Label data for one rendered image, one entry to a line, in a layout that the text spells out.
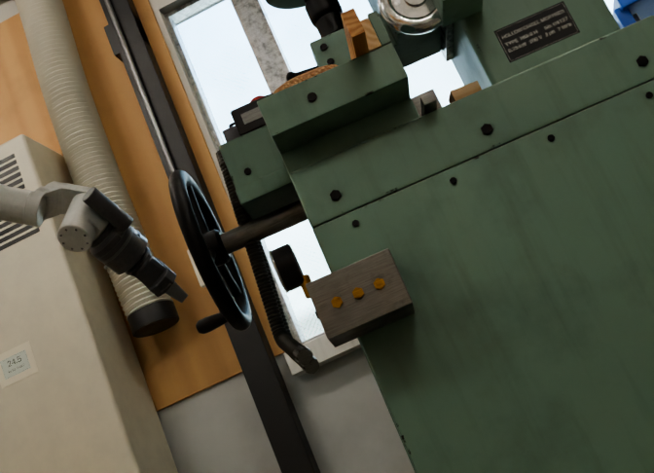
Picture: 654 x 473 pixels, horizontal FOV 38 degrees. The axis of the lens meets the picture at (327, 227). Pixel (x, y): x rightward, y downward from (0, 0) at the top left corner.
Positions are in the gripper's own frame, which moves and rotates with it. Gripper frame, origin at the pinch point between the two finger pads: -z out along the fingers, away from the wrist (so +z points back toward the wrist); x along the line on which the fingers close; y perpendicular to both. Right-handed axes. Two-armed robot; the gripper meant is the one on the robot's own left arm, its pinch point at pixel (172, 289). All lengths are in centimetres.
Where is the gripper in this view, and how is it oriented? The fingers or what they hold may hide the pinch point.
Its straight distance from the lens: 191.6
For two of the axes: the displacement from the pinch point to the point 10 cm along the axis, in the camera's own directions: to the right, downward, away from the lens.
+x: 4.1, 2.0, -8.9
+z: -6.6, -6.1, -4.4
